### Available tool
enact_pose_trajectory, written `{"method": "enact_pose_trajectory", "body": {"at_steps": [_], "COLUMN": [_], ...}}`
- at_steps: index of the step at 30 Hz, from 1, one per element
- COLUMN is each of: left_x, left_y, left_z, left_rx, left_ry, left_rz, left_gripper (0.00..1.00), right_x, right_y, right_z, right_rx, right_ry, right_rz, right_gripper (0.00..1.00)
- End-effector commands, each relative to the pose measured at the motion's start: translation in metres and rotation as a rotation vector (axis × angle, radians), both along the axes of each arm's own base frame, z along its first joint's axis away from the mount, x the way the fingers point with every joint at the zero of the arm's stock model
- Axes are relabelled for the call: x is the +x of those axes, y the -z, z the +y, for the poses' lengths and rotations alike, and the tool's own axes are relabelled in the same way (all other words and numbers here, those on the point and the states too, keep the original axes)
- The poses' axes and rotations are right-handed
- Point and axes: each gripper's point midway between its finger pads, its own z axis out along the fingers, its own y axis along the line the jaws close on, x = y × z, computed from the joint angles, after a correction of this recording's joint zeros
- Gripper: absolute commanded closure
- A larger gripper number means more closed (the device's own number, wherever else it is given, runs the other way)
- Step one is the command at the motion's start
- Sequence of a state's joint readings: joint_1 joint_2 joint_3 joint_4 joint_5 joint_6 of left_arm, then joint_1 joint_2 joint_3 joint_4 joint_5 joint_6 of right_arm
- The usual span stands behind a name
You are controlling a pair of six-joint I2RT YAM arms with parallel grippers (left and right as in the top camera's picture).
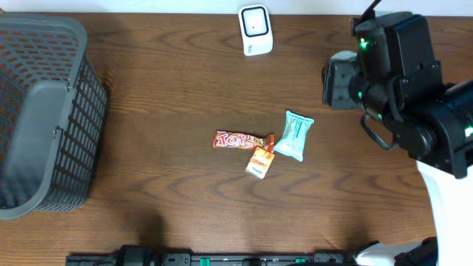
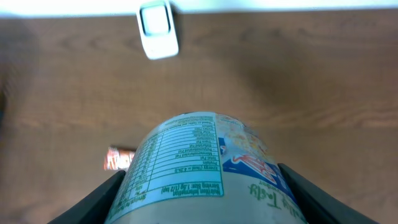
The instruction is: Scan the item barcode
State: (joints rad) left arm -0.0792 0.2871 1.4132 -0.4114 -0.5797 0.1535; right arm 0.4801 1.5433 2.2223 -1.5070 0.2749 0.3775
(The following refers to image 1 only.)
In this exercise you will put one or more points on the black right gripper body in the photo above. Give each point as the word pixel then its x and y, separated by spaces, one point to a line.
pixel 341 84

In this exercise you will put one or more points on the mint green wipes pack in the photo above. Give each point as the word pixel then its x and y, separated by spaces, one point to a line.
pixel 293 139

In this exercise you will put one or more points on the orange small box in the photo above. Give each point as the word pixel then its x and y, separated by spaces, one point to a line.
pixel 259 163

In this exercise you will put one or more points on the red snack wrapper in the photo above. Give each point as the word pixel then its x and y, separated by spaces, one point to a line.
pixel 238 140

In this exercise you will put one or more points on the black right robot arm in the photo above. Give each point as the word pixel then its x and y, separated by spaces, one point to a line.
pixel 395 79

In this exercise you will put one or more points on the white barcode scanner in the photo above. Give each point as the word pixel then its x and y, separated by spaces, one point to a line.
pixel 256 30

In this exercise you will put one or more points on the dark grey plastic basket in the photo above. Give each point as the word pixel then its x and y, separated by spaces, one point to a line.
pixel 53 109

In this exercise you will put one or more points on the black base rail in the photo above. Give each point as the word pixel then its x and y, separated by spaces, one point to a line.
pixel 240 259

